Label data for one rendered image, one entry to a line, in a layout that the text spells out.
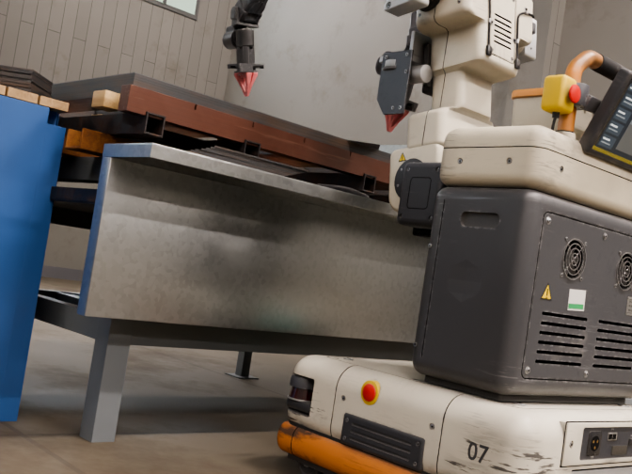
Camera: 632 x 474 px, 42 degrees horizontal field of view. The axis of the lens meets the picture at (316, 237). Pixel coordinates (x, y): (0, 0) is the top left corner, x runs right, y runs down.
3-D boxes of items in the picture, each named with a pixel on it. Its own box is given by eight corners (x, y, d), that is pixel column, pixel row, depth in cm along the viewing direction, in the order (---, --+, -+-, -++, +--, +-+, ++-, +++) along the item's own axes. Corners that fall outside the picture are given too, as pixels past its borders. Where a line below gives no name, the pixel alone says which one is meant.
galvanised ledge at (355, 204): (102, 156, 182) (104, 143, 182) (455, 238, 270) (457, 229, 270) (150, 157, 167) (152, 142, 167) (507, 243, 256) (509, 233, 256)
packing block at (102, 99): (90, 107, 194) (93, 90, 195) (109, 112, 198) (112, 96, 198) (102, 105, 190) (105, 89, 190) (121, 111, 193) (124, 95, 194)
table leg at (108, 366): (79, 435, 195) (125, 156, 198) (102, 435, 199) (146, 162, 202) (91, 442, 191) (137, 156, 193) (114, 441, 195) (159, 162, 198)
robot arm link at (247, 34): (241, 25, 253) (257, 26, 256) (230, 27, 258) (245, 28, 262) (242, 48, 254) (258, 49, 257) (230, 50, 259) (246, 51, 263)
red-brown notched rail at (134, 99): (118, 110, 188) (121, 85, 188) (511, 220, 298) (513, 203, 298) (126, 110, 185) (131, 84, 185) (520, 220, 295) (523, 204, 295)
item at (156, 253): (75, 313, 180) (102, 156, 182) (440, 344, 269) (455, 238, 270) (85, 316, 177) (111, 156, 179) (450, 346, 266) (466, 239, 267)
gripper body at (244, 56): (226, 70, 258) (226, 46, 256) (252, 71, 264) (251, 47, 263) (239, 69, 253) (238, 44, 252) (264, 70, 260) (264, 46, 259)
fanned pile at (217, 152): (146, 153, 188) (149, 135, 188) (275, 184, 215) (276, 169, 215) (175, 152, 179) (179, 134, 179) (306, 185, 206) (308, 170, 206)
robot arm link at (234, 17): (236, 5, 252) (260, 9, 257) (218, 9, 262) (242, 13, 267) (233, 44, 253) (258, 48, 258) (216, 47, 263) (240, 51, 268)
